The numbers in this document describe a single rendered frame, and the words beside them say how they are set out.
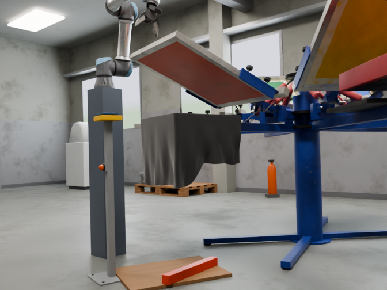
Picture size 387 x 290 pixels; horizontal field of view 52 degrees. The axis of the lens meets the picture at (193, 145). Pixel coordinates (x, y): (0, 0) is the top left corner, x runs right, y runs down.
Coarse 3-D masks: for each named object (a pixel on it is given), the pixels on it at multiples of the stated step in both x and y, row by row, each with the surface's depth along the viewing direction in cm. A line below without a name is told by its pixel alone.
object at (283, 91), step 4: (276, 88) 260; (280, 88) 257; (284, 88) 254; (280, 92) 256; (284, 92) 254; (288, 92) 256; (276, 96) 261; (280, 96) 259; (284, 96) 257; (288, 96) 256; (260, 100) 276; (264, 100) 273; (236, 104) 297; (240, 104) 294
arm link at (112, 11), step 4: (108, 0) 271; (112, 0) 264; (116, 0) 259; (120, 0) 255; (124, 0) 253; (128, 0) 252; (108, 4) 270; (112, 4) 266; (116, 4) 263; (120, 4) 261; (108, 8) 272; (112, 8) 271; (116, 8) 271; (108, 12) 278; (112, 12) 276; (116, 12) 279
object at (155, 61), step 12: (144, 60) 259; (156, 60) 253; (168, 60) 248; (168, 72) 266; (180, 72) 260; (180, 84) 280; (192, 84) 273; (204, 84) 267; (204, 96) 289; (216, 96) 282; (228, 96) 275
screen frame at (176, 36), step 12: (168, 36) 222; (180, 36) 217; (144, 48) 247; (156, 48) 236; (192, 48) 223; (204, 48) 226; (216, 60) 230; (156, 72) 273; (228, 72) 239; (264, 96) 257
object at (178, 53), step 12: (168, 48) 231; (180, 48) 227; (180, 60) 242; (192, 60) 237; (204, 60) 233; (192, 72) 255; (204, 72) 249; (216, 72) 244; (216, 84) 261; (228, 84) 255; (240, 84) 250; (240, 96) 269; (252, 96) 263
